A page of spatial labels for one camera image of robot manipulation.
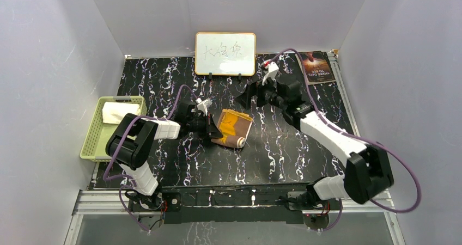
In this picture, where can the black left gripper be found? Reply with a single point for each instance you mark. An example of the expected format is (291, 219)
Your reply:
(210, 127)

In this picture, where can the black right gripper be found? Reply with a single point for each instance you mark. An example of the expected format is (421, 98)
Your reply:
(254, 89)

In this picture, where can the brown and yellow cloth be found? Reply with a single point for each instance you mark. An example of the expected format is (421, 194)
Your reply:
(235, 127)

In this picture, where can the white towel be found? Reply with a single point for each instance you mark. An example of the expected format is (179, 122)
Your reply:
(113, 112)

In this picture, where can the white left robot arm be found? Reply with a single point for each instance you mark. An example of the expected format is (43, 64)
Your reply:
(132, 140)

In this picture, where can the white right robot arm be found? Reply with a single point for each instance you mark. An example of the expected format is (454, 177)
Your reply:
(367, 168)

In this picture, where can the small framed whiteboard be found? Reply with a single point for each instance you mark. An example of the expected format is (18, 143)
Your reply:
(225, 54)

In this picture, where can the dark paperback book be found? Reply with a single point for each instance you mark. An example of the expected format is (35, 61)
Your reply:
(317, 67)

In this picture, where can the green perforated plastic basket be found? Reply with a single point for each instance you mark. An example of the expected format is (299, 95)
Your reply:
(98, 134)

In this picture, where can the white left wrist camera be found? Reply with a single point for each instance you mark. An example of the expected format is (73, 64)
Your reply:
(203, 105)

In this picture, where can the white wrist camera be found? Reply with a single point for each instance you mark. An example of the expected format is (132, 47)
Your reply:
(271, 70)
(203, 105)

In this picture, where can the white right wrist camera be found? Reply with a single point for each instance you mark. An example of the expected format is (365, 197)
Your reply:
(271, 70)

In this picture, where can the aluminium base frame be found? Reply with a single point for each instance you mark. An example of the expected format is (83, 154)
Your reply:
(238, 204)

